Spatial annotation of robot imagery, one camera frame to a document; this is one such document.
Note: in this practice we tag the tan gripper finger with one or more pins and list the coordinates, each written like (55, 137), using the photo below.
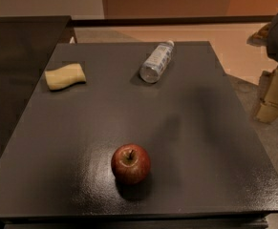
(266, 108)
(259, 38)

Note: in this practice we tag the clear plastic bottle blue label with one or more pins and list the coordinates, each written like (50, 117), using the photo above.
(153, 67)

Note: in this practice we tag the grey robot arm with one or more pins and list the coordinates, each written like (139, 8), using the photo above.
(266, 108)

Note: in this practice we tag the red apple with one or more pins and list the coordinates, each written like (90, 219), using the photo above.
(130, 164)

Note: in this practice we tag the yellow sponge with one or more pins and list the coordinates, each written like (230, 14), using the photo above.
(65, 77)

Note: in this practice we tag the dark side table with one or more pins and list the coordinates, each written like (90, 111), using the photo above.
(26, 46)

